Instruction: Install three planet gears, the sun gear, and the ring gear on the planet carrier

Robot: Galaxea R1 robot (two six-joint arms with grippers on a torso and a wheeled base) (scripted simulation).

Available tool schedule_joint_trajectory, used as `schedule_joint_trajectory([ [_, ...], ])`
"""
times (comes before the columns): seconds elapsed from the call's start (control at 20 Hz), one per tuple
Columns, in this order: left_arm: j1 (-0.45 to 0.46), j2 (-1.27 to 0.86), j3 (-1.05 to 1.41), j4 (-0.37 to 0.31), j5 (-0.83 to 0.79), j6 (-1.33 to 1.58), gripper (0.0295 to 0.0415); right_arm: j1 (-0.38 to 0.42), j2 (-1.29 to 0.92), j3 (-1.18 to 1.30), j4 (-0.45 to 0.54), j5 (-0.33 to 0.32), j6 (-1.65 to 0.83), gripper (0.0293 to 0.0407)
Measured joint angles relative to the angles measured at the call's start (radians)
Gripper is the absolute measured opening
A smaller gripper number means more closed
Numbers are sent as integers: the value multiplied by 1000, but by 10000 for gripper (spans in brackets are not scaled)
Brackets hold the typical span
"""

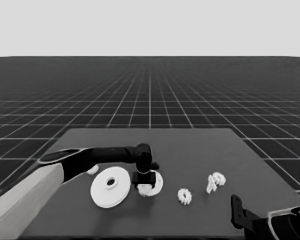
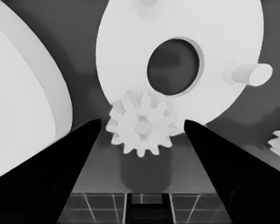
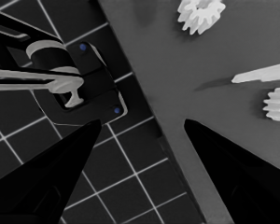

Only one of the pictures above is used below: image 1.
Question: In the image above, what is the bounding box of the large thick white disc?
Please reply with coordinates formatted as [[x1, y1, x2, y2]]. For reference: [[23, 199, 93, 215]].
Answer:
[[89, 166, 132, 209]]

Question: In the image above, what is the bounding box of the white round carrier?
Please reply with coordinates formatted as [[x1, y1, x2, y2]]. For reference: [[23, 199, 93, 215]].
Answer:
[[136, 169, 165, 198]]

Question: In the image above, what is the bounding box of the small white gear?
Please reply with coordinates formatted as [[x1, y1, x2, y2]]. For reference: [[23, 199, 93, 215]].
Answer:
[[86, 163, 100, 176], [137, 183, 155, 198], [177, 187, 193, 206], [211, 171, 227, 187]]

